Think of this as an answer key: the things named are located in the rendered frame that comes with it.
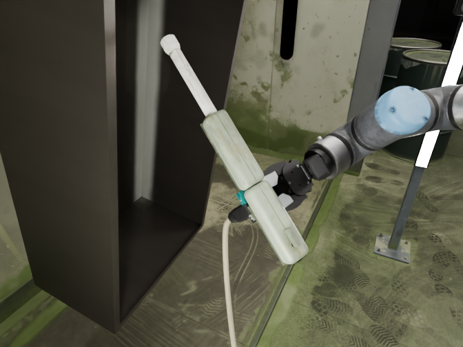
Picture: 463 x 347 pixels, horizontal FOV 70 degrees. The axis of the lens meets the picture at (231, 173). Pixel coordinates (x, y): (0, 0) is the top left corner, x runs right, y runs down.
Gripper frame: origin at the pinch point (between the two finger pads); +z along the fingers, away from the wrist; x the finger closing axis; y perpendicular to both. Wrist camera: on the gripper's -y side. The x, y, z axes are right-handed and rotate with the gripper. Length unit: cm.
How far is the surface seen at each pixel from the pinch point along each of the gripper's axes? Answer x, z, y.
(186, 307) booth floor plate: -32, 10, 116
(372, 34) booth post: 49, -183, 97
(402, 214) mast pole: -56, -116, 93
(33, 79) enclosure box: 44, 23, 9
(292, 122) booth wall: 31, -146, 176
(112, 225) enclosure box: 12.3, 23.0, 25.8
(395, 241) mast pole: -71, -113, 106
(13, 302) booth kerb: 14, 76, 134
